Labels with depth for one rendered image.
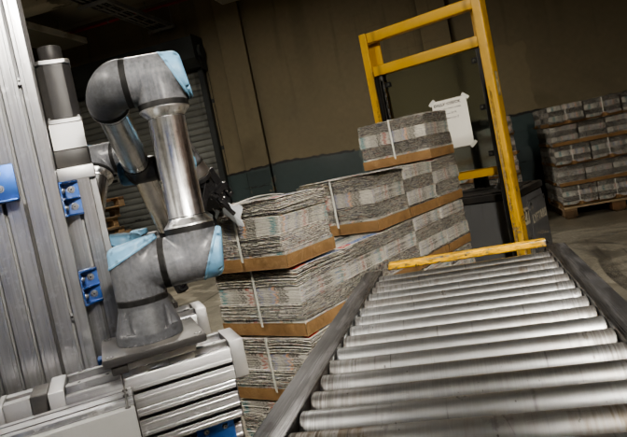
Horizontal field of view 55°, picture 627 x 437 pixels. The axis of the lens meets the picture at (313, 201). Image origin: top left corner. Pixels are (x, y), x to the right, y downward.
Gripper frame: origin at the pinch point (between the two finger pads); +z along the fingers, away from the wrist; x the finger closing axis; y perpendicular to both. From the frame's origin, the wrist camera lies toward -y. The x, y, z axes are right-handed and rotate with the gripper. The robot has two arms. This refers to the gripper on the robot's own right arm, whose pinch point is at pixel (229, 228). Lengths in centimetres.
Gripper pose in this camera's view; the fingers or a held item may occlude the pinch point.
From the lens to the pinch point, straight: 197.5
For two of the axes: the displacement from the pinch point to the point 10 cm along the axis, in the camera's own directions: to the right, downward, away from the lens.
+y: 4.0, -6.2, 6.7
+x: -8.0, 1.3, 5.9
